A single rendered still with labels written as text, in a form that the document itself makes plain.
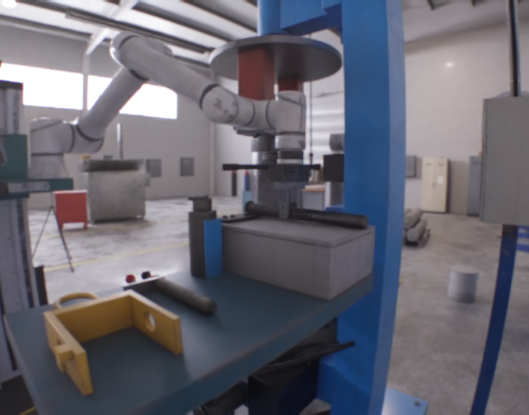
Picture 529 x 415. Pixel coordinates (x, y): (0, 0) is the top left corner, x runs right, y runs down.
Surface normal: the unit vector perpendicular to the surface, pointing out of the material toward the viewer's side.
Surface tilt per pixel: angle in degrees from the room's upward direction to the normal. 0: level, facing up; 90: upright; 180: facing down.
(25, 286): 90
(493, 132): 90
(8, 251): 90
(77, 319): 90
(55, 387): 0
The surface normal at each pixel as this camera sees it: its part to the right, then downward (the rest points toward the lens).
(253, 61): -0.42, 0.11
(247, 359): 0.75, 0.07
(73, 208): 0.49, 0.10
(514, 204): -0.66, 0.08
